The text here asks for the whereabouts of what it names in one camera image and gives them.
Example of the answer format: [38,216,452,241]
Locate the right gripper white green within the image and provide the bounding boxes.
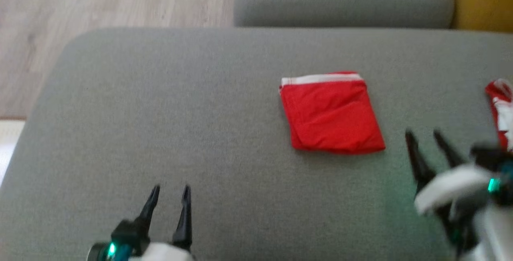
[405,129,513,253]

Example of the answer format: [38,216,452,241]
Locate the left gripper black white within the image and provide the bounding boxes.
[112,184,195,261]

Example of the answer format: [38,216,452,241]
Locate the red jersey with white panel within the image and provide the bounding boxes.
[484,79,513,151]

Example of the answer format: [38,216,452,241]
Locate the red shorts with white stripe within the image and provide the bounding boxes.
[279,71,386,155]

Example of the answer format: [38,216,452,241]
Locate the large grey sofa seat cushion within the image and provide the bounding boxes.
[0,27,513,261]

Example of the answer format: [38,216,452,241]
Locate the yellow cushion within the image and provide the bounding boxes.
[448,0,513,34]

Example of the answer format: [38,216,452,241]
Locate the white object with brown edge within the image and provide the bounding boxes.
[0,119,25,187]

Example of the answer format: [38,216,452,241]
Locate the grey sofa cushion rounded end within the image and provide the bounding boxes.
[234,0,455,28]

